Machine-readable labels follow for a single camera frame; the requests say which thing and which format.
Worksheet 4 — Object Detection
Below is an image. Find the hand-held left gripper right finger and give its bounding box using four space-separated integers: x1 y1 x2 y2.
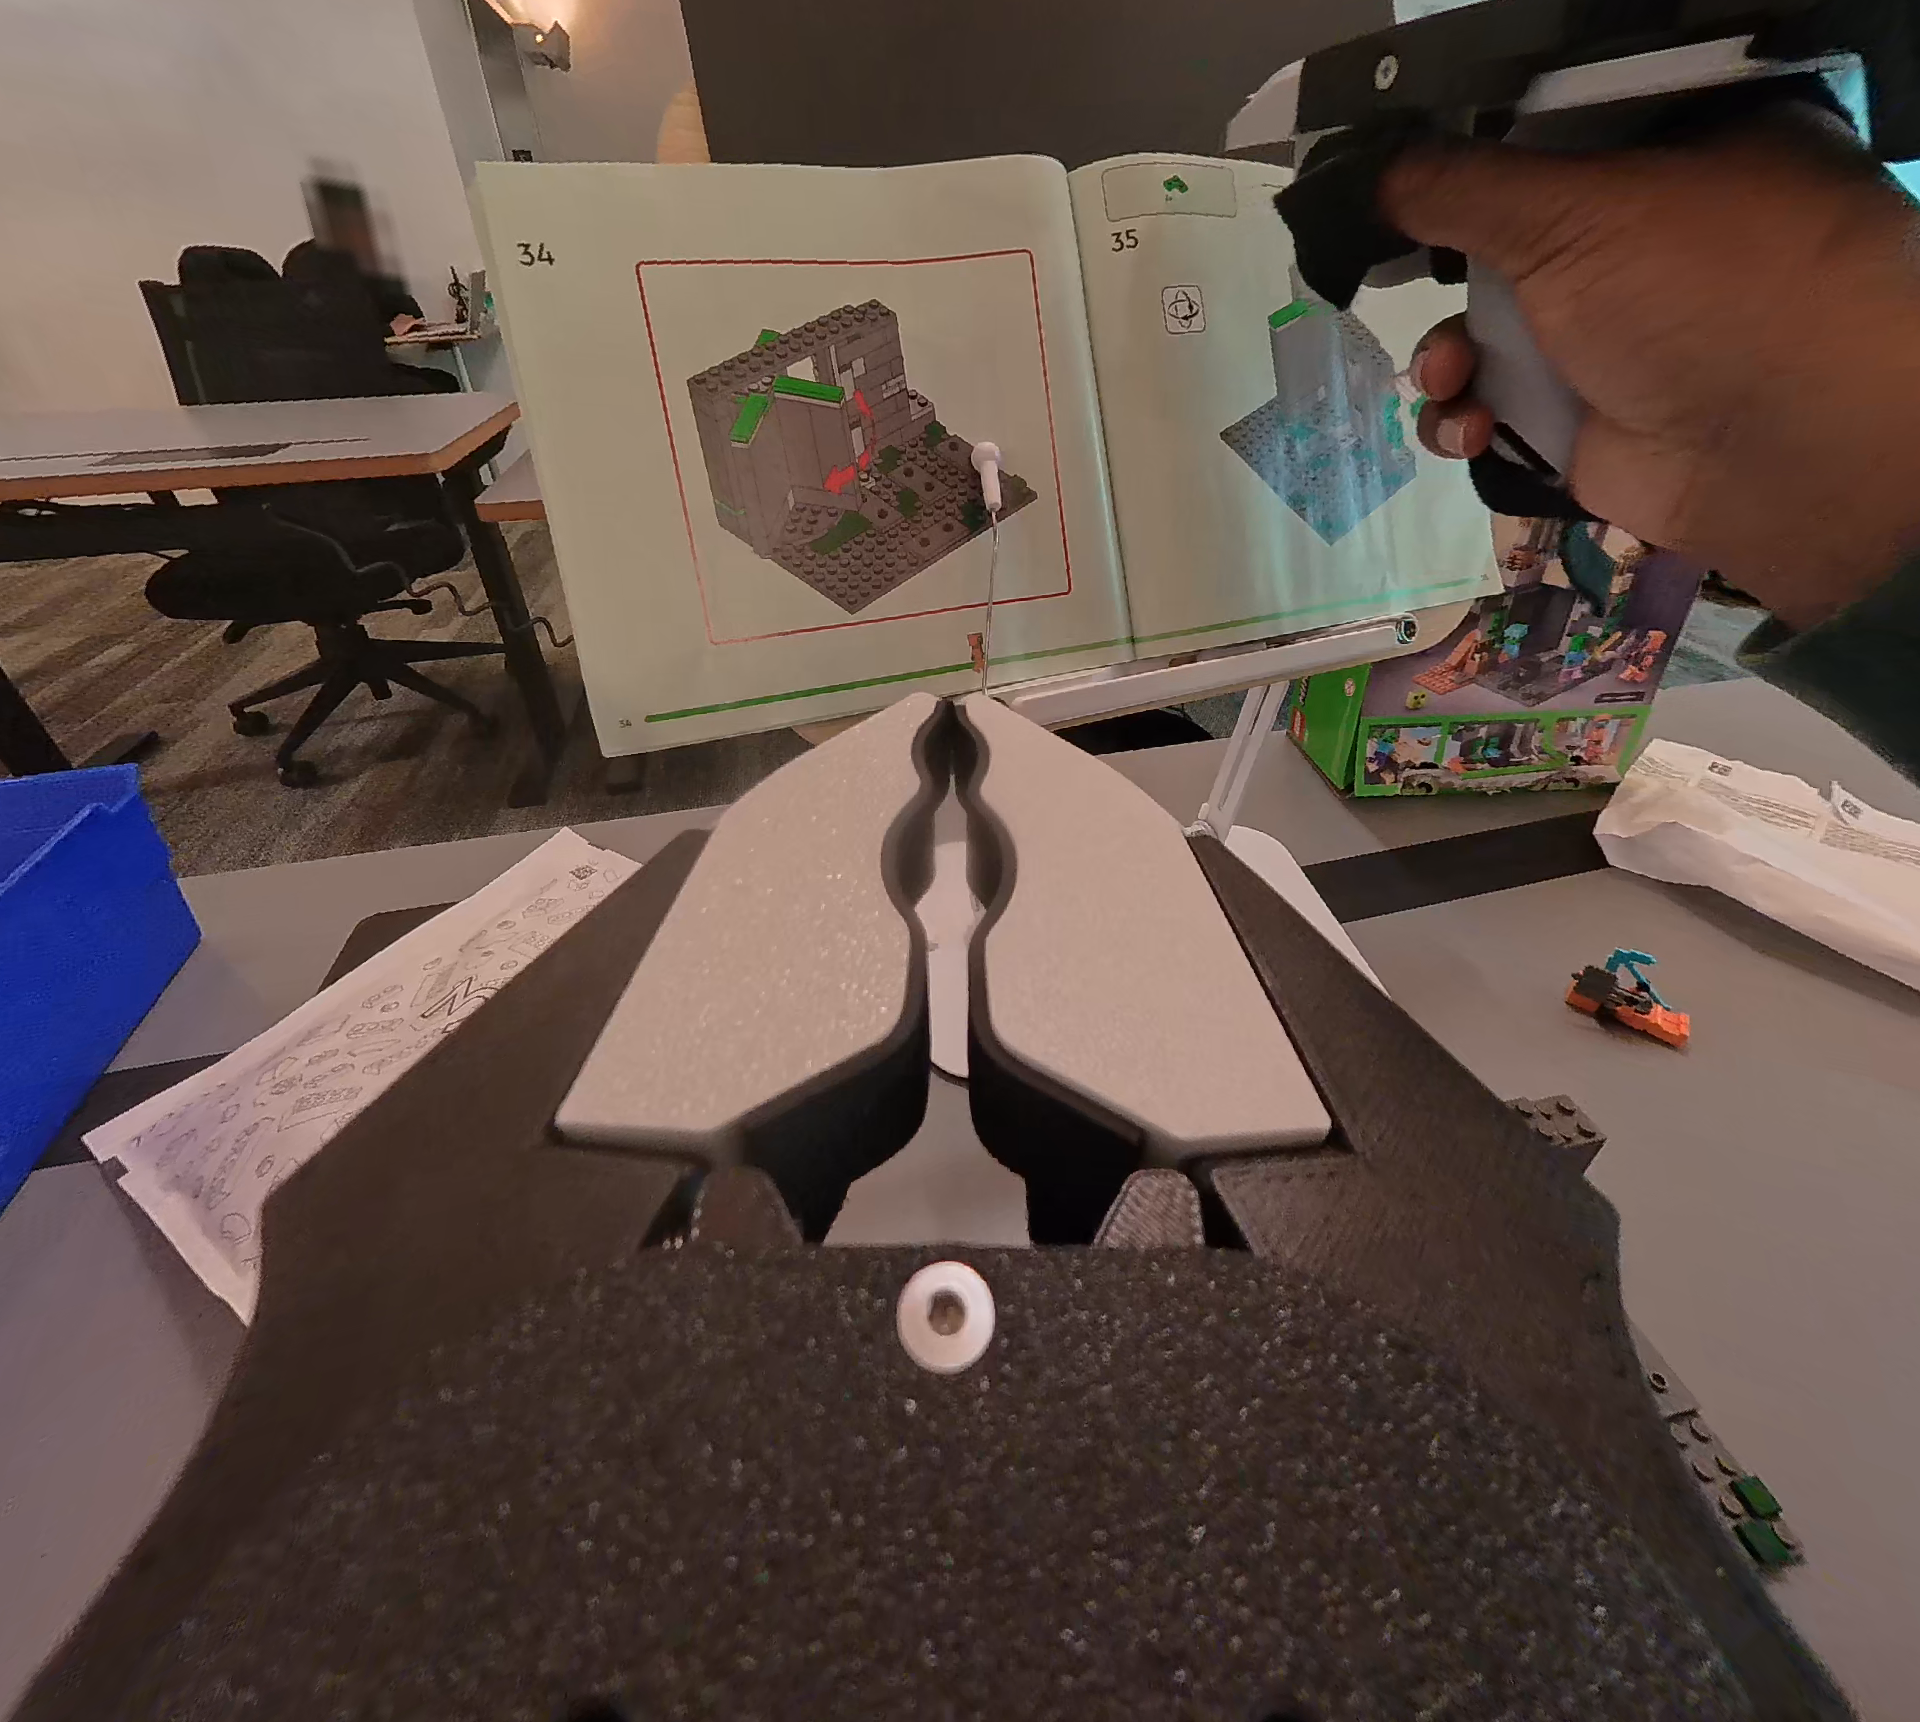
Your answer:
955 695 1338 1248

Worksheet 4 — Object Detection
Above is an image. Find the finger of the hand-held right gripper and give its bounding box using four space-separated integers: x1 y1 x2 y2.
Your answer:
1221 57 1310 173

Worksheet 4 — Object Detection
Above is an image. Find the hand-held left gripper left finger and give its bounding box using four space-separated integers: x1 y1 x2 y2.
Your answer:
551 697 965 1245

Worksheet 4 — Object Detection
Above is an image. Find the white and wooden book stand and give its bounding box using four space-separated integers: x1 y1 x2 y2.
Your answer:
655 90 1427 1086

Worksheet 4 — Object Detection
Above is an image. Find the grey brick build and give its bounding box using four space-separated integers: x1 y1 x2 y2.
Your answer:
1503 1088 1805 1579

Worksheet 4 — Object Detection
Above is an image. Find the brick instruction booklet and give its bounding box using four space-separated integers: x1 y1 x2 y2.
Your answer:
472 155 1510 760

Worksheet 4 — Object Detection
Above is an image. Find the blue plastic bin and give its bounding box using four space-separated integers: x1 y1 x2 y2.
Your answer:
0 763 204 1214

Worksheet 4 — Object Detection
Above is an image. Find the office desk with orange edge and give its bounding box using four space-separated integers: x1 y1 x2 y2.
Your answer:
0 391 572 810

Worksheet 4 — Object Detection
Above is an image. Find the person's right hand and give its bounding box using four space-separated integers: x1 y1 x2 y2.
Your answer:
1372 107 1920 630

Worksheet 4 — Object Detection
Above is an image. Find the green toy brick set box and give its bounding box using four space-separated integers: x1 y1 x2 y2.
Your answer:
1285 514 1703 803

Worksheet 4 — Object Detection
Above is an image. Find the paper bag with line drawings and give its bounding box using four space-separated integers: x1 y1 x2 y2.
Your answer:
81 829 639 1326

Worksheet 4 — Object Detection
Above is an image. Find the small orange brick figure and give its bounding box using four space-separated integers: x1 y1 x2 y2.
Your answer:
1561 948 1693 1047

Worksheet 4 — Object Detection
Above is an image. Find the black office chair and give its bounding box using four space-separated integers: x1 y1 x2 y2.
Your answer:
138 241 324 408
141 507 489 787

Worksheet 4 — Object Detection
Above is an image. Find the white paper bag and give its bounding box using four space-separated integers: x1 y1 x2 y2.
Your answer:
1590 738 1920 991

